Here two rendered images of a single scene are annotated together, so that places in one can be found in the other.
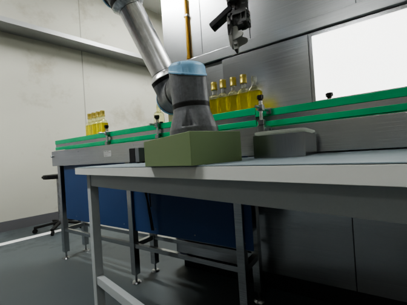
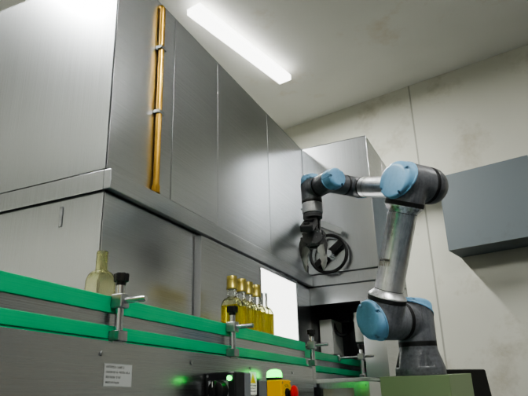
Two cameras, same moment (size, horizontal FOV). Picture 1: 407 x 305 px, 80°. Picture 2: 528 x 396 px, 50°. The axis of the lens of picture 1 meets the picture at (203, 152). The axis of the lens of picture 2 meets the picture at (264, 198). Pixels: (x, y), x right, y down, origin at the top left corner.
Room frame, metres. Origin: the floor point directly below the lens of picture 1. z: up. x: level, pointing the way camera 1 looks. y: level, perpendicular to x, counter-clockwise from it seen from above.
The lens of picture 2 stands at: (1.50, 1.74, 0.76)
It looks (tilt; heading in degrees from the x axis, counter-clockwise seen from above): 20 degrees up; 261
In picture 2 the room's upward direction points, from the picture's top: 2 degrees counter-clockwise
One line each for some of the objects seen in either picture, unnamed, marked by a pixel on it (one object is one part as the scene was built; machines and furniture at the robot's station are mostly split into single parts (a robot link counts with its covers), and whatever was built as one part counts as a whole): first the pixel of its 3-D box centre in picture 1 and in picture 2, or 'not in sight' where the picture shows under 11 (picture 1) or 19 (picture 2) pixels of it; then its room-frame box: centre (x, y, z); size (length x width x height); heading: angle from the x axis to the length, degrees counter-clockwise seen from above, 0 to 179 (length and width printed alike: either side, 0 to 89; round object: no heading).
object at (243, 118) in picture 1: (124, 135); (158, 327); (1.54, 0.49, 0.93); 1.75 x 0.01 x 0.08; 57
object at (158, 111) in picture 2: (185, 4); (159, 93); (1.57, 0.06, 1.76); 0.03 x 0.03 x 0.72; 57
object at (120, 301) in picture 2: (103, 135); (130, 306); (1.59, 0.64, 0.94); 0.07 x 0.04 x 0.13; 147
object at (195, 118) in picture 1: (192, 120); (419, 358); (0.75, 0.03, 0.88); 0.15 x 0.15 x 0.10
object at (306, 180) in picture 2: not in sight; (311, 189); (1.01, -0.17, 1.51); 0.09 x 0.08 x 0.11; 114
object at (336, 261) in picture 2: not in sight; (329, 254); (0.72, -1.03, 1.49); 0.21 x 0.05 x 0.21; 147
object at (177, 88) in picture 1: (188, 84); (413, 320); (0.76, 0.04, 1.00); 0.13 x 0.12 x 0.14; 24
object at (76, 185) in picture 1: (142, 193); not in sight; (1.59, 0.42, 0.54); 1.59 x 0.18 x 0.43; 57
